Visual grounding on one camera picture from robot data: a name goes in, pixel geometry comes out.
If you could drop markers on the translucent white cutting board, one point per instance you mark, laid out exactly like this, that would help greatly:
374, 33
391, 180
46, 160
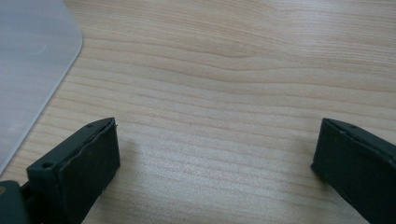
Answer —
29, 68

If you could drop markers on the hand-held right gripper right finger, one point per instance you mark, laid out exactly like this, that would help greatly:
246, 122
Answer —
358, 168

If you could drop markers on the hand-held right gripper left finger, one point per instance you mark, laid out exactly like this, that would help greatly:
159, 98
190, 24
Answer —
81, 174

